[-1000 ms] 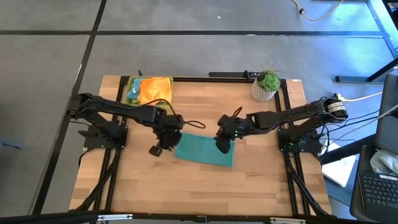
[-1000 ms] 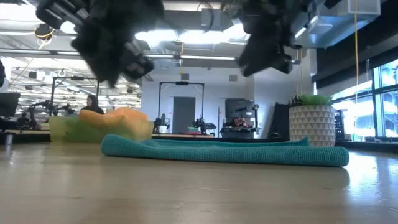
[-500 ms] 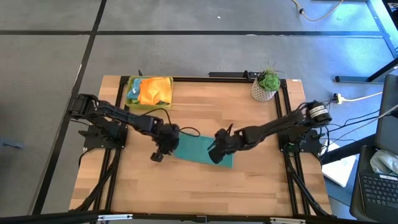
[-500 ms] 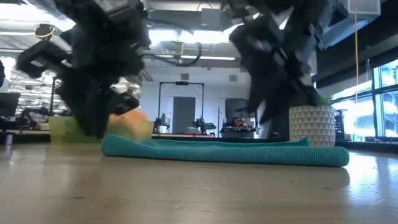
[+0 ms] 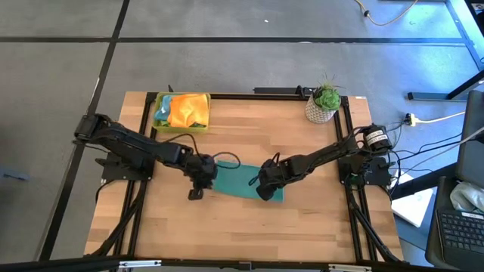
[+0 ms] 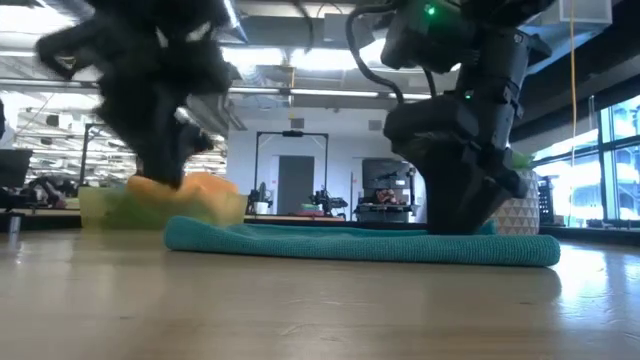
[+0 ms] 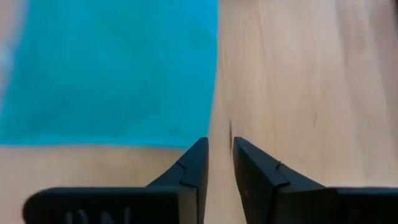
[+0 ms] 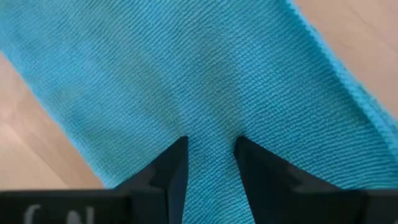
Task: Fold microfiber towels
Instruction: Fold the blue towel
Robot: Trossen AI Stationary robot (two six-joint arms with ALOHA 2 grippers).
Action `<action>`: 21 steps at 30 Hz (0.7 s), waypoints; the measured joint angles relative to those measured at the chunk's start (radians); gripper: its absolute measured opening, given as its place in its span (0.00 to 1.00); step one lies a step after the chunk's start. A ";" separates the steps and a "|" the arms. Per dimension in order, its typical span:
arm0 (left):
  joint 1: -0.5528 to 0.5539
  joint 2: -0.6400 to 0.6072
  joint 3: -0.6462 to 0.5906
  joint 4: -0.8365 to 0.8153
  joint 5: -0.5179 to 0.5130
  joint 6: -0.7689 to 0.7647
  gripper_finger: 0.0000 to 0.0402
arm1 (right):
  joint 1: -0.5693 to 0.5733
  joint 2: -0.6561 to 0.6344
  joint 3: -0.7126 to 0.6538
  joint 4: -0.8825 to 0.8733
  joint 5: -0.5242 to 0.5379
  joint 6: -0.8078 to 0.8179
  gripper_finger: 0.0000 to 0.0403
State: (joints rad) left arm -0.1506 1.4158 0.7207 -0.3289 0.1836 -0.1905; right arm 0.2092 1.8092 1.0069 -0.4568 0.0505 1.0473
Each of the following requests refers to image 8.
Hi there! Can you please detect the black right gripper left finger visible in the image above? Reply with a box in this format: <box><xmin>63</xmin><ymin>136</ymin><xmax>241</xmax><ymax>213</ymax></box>
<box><xmin>0</xmin><ymin>136</ymin><xmax>190</xmax><ymax>224</ymax></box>

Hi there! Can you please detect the teal microfiber towel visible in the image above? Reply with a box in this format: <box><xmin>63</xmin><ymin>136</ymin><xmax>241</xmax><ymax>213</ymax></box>
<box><xmin>0</xmin><ymin>0</ymin><xmax>398</xmax><ymax>224</ymax></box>

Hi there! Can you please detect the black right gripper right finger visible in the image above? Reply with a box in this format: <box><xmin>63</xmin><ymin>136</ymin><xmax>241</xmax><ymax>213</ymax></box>
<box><xmin>233</xmin><ymin>136</ymin><xmax>398</xmax><ymax>224</ymax></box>

